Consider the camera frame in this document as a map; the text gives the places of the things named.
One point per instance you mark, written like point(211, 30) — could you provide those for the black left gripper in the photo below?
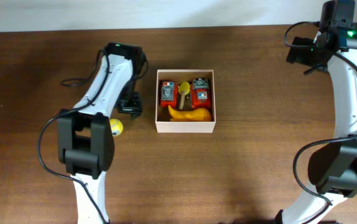
point(135, 109)

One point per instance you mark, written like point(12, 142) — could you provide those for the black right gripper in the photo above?
point(299, 55)

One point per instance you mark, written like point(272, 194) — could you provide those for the yellow grey ball toy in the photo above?
point(116, 127)

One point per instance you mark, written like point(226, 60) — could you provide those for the red fire truck with ladder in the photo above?
point(169, 93)

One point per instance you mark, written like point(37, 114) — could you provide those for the pink box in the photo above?
point(162, 122)

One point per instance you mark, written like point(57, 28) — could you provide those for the yellow wooden rattle drum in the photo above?
point(184, 90)

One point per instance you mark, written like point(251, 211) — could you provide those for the red fire truck grey top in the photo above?
point(200, 94)

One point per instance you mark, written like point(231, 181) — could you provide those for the orange dinosaur toy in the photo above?
point(197, 115)

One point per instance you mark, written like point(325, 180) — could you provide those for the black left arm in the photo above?
point(85, 138)

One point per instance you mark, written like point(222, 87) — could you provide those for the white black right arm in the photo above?
point(332, 168)

